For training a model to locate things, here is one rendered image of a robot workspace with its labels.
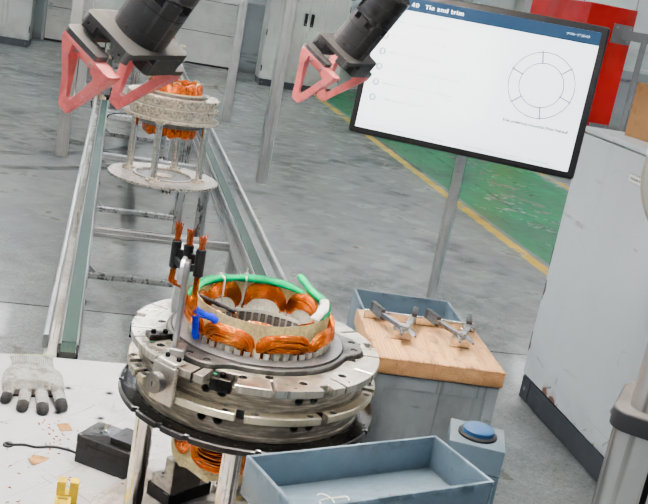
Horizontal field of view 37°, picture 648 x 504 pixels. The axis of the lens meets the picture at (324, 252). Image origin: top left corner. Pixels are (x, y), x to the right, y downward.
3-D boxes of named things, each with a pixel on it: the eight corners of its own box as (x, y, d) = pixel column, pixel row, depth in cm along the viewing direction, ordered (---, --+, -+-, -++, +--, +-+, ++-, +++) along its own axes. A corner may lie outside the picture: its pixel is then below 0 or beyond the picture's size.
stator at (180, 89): (143, 125, 354) (150, 70, 349) (203, 135, 355) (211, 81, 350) (132, 133, 333) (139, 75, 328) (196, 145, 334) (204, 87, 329)
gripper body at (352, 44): (310, 41, 138) (342, 0, 134) (341, 43, 147) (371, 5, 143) (341, 73, 136) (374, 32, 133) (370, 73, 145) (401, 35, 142)
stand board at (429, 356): (353, 322, 155) (356, 308, 154) (467, 337, 158) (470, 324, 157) (372, 372, 136) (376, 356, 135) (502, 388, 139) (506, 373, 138)
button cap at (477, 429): (462, 436, 122) (463, 428, 122) (462, 423, 126) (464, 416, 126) (493, 443, 122) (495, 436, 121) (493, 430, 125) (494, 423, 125)
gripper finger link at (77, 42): (25, 86, 95) (73, 11, 91) (73, 84, 102) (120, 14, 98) (69, 134, 94) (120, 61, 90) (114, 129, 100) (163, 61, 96)
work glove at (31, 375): (9, 355, 182) (10, 343, 182) (73, 361, 185) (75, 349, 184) (-8, 413, 160) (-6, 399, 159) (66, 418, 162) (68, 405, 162)
